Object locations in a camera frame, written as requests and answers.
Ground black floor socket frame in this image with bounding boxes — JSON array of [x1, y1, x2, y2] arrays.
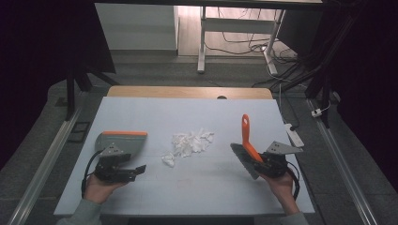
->
[[67, 121, 92, 144]]

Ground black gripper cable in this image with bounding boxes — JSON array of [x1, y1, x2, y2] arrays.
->
[[81, 149, 105, 199], [285, 160, 301, 202]]

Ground tangle of black floor cables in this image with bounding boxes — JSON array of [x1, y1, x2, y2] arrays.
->
[[205, 7, 317, 92]]

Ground person's right hand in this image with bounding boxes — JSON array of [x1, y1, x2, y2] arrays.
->
[[258, 171, 300, 207]]

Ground person's left hand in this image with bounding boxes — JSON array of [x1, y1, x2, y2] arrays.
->
[[83, 172, 127, 205]]

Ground white cabinet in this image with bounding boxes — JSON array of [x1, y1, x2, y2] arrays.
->
[[94, 3, 180, 52]]

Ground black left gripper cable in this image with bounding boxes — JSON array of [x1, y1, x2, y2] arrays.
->
[[81, 149, 105, 199]]

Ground aluminium rail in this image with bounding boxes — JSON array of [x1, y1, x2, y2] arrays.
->
[[7, 107, 83, 225], [306, 98, 379, 225]]

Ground white board table cover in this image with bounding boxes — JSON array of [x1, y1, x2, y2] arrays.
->
[[53, 96, 315, 218]]

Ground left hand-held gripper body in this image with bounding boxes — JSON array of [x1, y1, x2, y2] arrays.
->
[[93, 142, 139, 184]]

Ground pile of white paper scraps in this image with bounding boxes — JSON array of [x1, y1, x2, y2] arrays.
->
[[161, 127, 216, 169]]

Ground black stand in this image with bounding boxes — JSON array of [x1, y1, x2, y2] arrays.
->
[[64, 55, 121, 122], [275, 8, 360, 129]]

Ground white desk frame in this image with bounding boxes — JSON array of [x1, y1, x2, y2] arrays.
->
[[196, 6, 287, 76]]

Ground grey dustpan with orange edge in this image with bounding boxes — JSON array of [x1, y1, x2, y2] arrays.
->
[[94, 130, 148, 159]]

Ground white power strip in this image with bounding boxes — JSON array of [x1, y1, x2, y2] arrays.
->
[[283, 123, 305, 149]]

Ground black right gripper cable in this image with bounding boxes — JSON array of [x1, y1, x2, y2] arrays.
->
[[285, 160, 301, 202]]

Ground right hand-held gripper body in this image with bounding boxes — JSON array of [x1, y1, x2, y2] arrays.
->
[[260, 140, 304, 179]]

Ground wooden table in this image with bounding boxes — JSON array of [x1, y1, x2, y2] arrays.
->
[[106, 85, 274, 100]]

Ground brush with orange handle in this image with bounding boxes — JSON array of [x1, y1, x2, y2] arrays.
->
[[230, 113, 266, 181]]

